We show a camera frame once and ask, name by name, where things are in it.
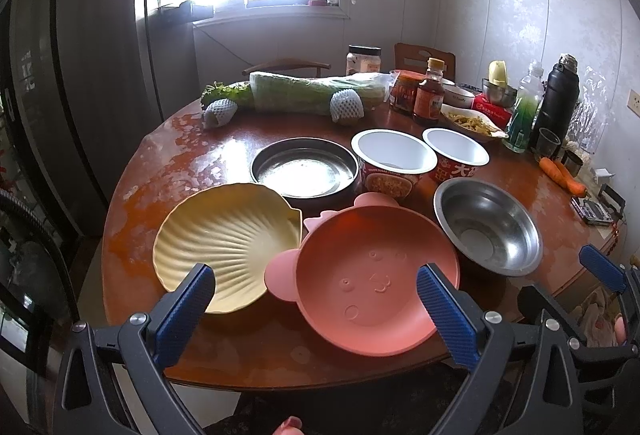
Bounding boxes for deep steel bowl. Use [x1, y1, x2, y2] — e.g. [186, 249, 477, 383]
[433, 177, 544, 277]

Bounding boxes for pink pig-shaped plate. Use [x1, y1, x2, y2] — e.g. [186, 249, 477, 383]
[264, 192, 460, 357]

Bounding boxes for yellow shell-shaped plate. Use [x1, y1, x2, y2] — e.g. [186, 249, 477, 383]
[152, 183, 303, 315]

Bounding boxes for red paper noodle bowl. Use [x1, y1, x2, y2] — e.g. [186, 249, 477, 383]
[350, 129, 437, 201]
[422, 128, 490, 184]

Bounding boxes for shallow steel round pan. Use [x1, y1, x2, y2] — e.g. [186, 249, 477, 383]
[250, 137, 359, 210]

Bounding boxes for person's right hand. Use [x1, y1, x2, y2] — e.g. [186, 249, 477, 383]
[614, 314, 627, 345]

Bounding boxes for person's left hand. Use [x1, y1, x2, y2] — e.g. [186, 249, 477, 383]
[273, 417, 304, 435]

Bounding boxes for metal tool set case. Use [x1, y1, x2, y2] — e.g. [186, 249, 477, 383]
[570, 184, 626, 227]

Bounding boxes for small steel cup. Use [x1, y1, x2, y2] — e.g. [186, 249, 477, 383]
[561, 149, 584, 177]

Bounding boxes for small clear plastic cup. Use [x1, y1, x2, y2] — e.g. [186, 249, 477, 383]
[534, 128, 561, 160]

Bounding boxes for green drink plastic bottle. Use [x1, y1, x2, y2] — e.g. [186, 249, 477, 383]
[502, 60, 544, 154]

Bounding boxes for black thermos flask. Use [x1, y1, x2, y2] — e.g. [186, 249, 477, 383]
[529, 53, 580, 149]

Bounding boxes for red tissue box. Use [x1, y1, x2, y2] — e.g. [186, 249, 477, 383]
[472, 94, 512, 130]

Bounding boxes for white dish of food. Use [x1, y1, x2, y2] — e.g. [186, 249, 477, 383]
[440, 105, 506, 143]

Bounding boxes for round wooden table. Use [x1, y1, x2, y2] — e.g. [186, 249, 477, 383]
[101, 99, 626, 391]

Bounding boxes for white ceramic bowl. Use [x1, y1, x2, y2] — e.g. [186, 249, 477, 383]
[442, 84, 475, 109]

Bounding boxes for brown sauce bottle yellow cap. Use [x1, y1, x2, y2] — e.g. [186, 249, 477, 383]
[412, 57, 446, 128]

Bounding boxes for yellow cup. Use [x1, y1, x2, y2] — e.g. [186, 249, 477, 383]
[487, 60, 509, 88]

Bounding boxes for left foam-netted fruit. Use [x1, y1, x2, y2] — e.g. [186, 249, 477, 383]
[202, 98, 239, 130]

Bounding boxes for foam-netted fruit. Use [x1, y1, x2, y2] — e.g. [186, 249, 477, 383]
[329, 90, 364, 125]
[202, 98, 239, 130]

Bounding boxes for red chili sauce jar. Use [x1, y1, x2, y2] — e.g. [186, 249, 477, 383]
[390, 69, 425, 116]

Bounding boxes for green leaf lettuce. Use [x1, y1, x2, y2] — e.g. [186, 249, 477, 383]
[201, 81, 255, 109]

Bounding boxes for right foam-netted fruit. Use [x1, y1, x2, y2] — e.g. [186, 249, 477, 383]
[329, 90, 364, 125]

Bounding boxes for brown wooden chair back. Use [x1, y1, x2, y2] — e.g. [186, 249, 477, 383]
[394, 42, 456, 81]

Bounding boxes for wrapped napa cabbage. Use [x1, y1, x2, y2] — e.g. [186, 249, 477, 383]
[250, 71, 393, 116]

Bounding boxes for clear jar black lid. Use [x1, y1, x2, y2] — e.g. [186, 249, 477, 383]
[346, 45, 382, 76]

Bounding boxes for wooden chair with armrest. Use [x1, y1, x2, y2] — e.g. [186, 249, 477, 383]
[242, 57, 331, 78]

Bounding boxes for dark grey refrigerator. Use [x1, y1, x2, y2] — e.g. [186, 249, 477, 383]
[1, 0, 200, 287]

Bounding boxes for wall power socket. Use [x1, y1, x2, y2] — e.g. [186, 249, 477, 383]
[627, 90, 640, 117]

